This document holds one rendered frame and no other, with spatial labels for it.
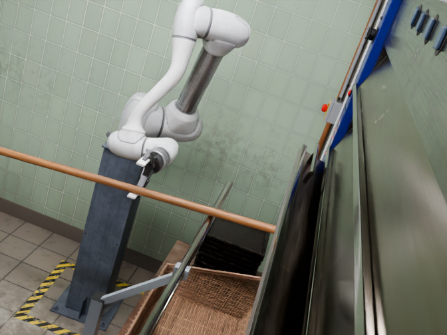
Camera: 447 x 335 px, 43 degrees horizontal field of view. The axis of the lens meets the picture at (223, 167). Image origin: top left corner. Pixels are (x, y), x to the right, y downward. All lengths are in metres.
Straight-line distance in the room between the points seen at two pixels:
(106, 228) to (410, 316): 2.36
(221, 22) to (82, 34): 1.22
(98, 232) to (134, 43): 1.07
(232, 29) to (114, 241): 1.25
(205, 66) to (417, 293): 1.92
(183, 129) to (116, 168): 0.38
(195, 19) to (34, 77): 1.48
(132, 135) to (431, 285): 1.78
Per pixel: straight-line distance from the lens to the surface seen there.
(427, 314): 0.68
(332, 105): 2.75
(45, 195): 3.80
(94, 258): 3.05
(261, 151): 3.22
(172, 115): 2.70
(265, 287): 1.26
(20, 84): 3.64
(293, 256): 1.47
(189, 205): 2.03
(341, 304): 1.14
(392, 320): 0.73
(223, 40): 2.40
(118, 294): 1.83
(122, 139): 2.35
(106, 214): 2.90
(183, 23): 2.34
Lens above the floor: 2.11
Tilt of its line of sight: 22 degrees down
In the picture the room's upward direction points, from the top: 19 degrees clockwise
